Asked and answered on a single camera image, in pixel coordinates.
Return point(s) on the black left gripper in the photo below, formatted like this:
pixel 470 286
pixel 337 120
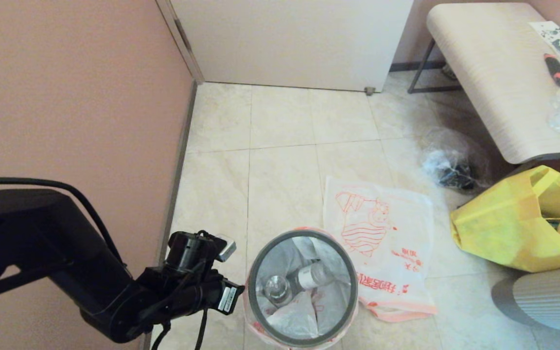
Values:
pixel 212 294

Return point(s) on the black round trash bin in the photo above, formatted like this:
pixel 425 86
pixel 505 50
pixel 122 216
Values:
pixel 270 262

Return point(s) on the clear plastic bag dark contents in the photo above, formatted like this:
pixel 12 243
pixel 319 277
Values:
pixel 447 167

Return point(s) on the yellow tote bag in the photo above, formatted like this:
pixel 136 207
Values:
pixel 498 228

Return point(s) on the clear bottle with white label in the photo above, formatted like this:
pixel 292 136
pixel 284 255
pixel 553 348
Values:
pixel 309 277

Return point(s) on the small metal door stop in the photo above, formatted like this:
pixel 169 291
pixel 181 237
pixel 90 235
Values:
pixel 370 91

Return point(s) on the white door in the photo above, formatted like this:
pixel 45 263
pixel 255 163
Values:
pixel 299 43

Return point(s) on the grey ribbed round object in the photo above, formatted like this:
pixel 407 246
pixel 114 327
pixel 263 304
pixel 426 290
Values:
pixel 552 296

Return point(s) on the beige bench with black legs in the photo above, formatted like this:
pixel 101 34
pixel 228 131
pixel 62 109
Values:
pixel 494 82

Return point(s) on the dark green packet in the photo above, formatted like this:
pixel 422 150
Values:
pixel 559 228

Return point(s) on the black and orange tool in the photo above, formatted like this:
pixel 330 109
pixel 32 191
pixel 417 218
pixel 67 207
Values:
pixel 554 70

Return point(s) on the black and white printed leaflet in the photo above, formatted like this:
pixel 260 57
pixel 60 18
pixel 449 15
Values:
pixel 554 35

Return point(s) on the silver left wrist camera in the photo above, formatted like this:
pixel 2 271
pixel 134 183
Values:
pixel 226 249

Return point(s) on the white door frame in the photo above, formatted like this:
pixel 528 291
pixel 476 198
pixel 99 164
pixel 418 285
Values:
pixel 183 41

